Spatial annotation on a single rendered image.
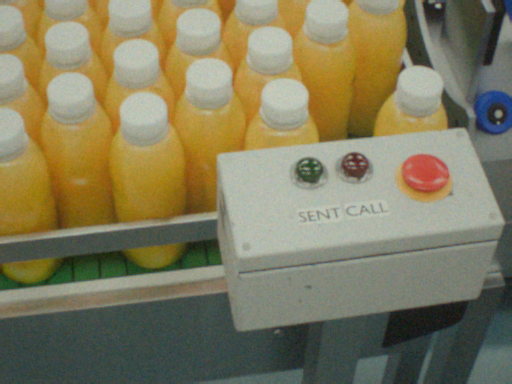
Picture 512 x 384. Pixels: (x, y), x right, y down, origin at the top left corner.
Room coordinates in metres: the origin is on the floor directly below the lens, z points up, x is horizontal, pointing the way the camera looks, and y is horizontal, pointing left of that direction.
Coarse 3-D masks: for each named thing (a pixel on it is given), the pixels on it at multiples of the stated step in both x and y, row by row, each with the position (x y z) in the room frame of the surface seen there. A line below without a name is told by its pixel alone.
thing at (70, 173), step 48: (0, 0) 0.73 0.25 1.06; (96, 0) 0.77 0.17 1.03; (0, 48) 0.67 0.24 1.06; (96, 48) 0.71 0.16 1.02; (96, 96) 0.64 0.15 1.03; (48, 144) 0.57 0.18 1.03; (96, 144) 0.58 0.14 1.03; (144, 144) 0.55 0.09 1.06; (0, 192) 0.52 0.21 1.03; (48, 192) 0.54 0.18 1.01; (96, 192) 0.57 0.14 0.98; (144, 192) 0.54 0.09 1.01
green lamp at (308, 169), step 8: (304, 160) 0.50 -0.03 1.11; (312, 160) 0.50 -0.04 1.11; (296, 168) 0.49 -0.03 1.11; (304, 168) 0.49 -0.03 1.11; (312, 168) 0.49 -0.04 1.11; (320, 168) 0.49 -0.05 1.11; (296, 176) 0.49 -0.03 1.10; (304, 176) 0.48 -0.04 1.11; (312, 176) 0.48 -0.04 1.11; (320, 176) 0.49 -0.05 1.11
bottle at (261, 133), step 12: (252, 120) 0.60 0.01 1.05; (264, 120) 0.59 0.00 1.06; (300, 120) 0.59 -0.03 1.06; (312, 120) 0.60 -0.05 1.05; (252, 132) 0.59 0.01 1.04; (264, 132) 0.58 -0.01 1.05; (276, 132) 0.58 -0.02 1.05; (288, 132) 0.58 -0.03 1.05; (300, 132) 0.58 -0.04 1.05; (312, 132) 0.59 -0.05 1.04; (252, 144) 0.58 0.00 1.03; (264, 144) 0.58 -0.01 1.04; (276, 144) 0.57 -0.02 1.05; (288, 144) 0.57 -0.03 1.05; (300, 144) 0.58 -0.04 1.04
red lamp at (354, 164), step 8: (352, 152) 0.51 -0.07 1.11; (344, 160) 0.50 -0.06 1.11; (352, 160) 0.50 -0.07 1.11; (360, 160) 0.50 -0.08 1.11; (344, 168) 0.50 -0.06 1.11; (352, 168) 0.49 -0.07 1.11; (360, 168) 0.49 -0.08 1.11; (368, 168) 0.50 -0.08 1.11; (352, 176) 0.49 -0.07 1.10; (360, 176) 0.49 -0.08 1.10
